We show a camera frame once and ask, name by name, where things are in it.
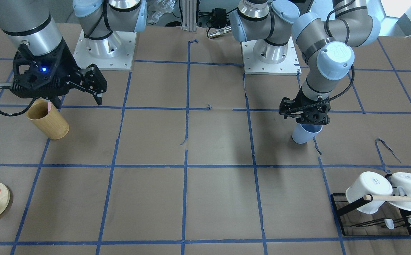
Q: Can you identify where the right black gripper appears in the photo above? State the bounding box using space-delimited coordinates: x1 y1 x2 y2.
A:
10 40 107 110

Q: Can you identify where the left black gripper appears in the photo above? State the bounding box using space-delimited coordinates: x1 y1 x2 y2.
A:
279 89 330 125

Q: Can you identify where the light blue plastic cup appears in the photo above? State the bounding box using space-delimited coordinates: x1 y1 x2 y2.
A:
292 123 323 144

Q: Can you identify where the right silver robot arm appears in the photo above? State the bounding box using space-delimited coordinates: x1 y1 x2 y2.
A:
0 0 147 115

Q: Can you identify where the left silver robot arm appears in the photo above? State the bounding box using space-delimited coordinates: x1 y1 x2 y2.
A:
230 0 381 125

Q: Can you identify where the bamboo chopstick holder cup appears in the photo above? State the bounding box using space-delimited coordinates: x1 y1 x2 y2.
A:
25 99 69 140

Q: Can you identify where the white mug inner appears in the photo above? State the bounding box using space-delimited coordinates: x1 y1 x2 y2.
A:
346 171 393 203

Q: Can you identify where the white mug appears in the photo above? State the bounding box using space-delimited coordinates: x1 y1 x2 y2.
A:
346 171 393 203
389 172 411 211

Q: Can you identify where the wooden rack dowel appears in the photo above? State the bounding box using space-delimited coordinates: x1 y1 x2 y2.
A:
362 194 411 202

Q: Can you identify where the white mug outer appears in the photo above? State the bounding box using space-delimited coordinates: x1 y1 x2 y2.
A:
389 172 411 211

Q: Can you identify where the black electronics box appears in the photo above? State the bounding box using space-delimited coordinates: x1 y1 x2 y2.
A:
210 8 227 28

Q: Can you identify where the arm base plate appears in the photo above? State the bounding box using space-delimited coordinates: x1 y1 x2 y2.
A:
73 31 138 71
241 38 301 75

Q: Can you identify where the black wire cup rack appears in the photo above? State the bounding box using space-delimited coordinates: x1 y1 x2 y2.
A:
331 173 411 236

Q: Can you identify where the aluminium frame post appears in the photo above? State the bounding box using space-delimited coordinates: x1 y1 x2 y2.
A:
179 0 198 33

